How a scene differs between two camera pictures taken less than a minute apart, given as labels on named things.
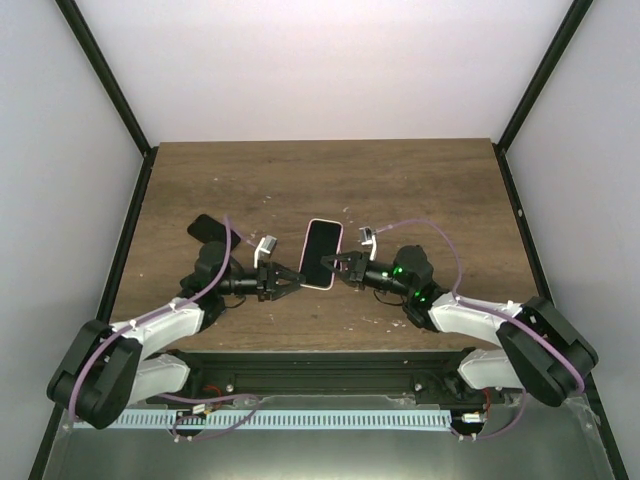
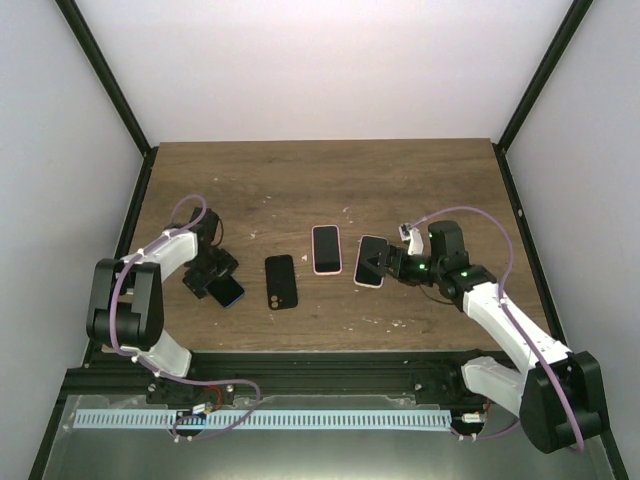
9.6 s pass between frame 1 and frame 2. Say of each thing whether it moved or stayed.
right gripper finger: moved
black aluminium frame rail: stayed
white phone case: moved
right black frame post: stayed
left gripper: moved
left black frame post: stayed
